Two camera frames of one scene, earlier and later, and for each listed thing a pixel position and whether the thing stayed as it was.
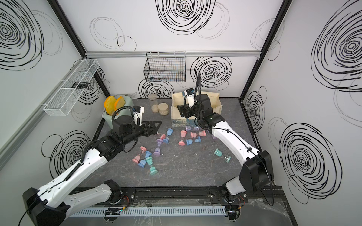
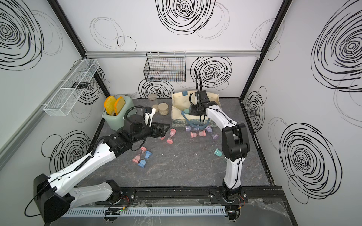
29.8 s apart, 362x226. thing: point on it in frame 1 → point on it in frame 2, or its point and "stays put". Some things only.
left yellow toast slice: (110, 104) stays put
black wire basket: (165, 67) stays put
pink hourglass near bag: (202, 133) stays put
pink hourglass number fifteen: (183, 134) → (172, 133)
